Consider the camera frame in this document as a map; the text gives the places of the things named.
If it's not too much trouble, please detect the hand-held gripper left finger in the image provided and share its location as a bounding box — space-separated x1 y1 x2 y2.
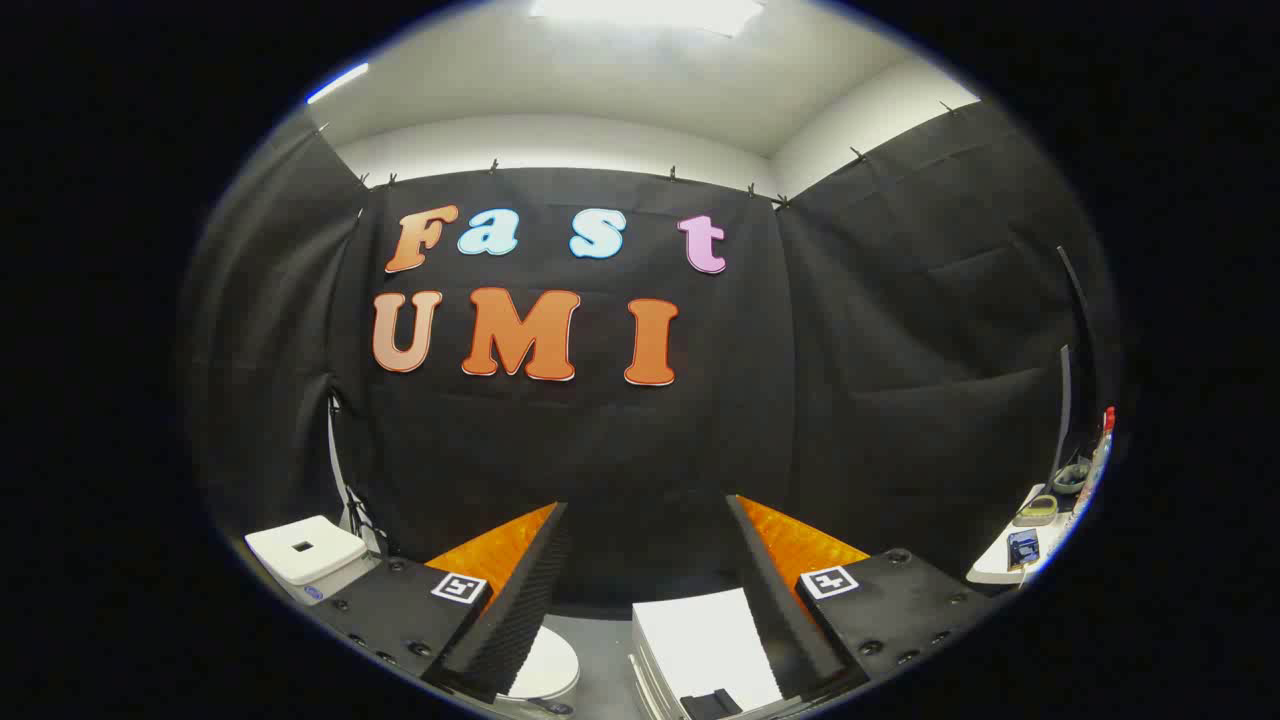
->
308 502 574 703

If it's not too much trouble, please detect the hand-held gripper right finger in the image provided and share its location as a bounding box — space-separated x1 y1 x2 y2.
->
725 493 1003 703

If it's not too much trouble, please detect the white toilet lid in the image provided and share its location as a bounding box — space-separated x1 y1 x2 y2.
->
497 625 582 716

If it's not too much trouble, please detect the white toilet tank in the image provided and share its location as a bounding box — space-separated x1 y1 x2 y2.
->
244 514 373 605

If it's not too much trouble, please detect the white drawer cabinet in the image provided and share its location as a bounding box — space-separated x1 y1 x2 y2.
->
628 588 786 720

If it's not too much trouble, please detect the black backdrop cloth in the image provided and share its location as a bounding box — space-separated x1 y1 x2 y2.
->
180 100 1116 611

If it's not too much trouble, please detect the white side table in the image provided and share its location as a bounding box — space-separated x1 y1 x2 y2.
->
965 484 1079 587

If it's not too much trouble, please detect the red capped clear bottle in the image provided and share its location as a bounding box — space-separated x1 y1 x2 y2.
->
1083 405 1117 513

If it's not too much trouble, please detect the ceiling light strip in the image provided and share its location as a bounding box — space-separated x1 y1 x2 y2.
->
305 62 372 106

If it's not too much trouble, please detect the ceiling light panel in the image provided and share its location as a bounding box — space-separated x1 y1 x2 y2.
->
528 0 767 39

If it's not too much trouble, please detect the black thin cable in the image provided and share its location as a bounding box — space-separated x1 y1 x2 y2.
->
328 395 393 559

